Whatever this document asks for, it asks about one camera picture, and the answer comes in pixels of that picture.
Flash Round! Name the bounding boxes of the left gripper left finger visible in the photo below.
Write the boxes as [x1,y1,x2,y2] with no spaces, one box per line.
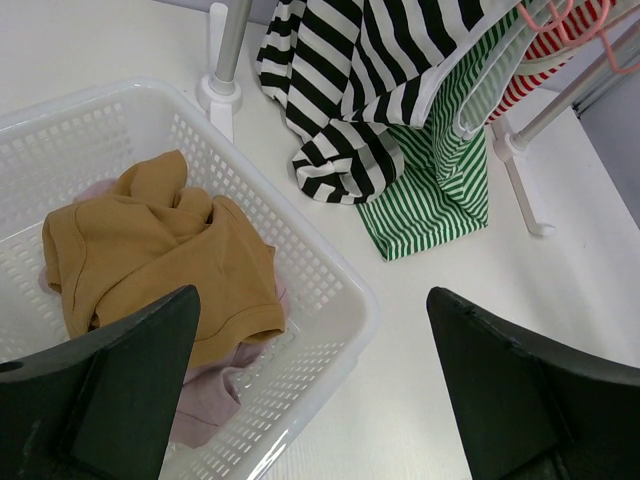
[1,285,200,479]

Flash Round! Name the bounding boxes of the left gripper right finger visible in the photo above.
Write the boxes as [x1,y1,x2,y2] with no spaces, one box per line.
[426,287,639,479]

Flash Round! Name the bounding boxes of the pink mauve tank top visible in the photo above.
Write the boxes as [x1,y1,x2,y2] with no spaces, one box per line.
[40,179,287,448]

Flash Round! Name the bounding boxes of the tan brown tank top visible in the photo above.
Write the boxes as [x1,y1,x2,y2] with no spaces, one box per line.
[42,151,286,367]

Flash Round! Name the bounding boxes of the green white striped tank top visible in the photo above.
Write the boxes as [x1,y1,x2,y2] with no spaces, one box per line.
[358,10,531,261]

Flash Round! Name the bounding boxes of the red white striped tank top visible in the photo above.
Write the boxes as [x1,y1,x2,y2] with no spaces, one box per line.
[485,0,638,125]

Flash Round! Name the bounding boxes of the pink hanger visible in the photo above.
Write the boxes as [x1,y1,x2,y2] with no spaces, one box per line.
[516,1,639,79]

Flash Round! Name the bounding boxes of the black white striped tank top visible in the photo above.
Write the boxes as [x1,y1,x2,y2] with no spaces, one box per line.
[256,1,511,205]

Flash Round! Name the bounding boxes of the white plastic basket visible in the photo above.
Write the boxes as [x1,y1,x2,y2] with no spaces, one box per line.
[1,79,378,479]

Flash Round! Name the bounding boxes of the white clothes rack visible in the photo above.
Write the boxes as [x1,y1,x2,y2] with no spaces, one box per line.
[196,1,639,237]

